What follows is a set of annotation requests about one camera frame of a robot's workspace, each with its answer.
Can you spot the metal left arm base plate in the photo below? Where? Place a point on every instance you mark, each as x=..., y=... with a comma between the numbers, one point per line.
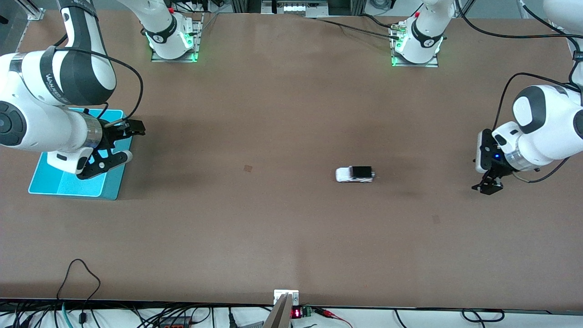
x=412, y=64

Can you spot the black orange power strip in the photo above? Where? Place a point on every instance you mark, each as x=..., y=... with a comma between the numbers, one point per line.
x=175, y=322

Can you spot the white mounting plate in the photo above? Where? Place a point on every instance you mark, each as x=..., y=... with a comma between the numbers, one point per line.
x=294, y=295

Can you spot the turquoise plastic bin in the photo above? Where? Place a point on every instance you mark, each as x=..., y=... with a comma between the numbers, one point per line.
x=68, y=187

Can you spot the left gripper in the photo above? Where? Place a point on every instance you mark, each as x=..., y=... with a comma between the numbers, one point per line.
x=501, y=169

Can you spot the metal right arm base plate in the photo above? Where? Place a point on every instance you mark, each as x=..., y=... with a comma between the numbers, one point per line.
x=196, y=41

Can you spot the aluminium frame profile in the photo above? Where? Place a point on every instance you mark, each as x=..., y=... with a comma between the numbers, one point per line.
x=34, y=12

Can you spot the red digit display module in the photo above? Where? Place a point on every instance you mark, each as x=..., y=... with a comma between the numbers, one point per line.
x=296, y=313

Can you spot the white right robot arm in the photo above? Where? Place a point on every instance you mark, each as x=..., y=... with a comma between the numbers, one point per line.
x=27, y=123

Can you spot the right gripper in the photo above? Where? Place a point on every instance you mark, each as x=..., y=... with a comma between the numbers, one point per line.
x=110, y=135

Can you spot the silver control equipment box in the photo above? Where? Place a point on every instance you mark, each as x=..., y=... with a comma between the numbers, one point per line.
x=294, y=8

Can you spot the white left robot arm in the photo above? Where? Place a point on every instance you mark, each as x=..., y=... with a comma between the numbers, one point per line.
x=546, y=114

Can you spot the grey metal camera bar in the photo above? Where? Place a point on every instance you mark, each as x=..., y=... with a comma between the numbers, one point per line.
x=278, y=316

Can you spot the red black clip leads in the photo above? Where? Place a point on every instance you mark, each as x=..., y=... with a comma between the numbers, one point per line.
x=330, y=313

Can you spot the white toy jeep black roof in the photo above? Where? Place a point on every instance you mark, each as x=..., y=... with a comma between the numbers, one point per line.
x=348, y=175

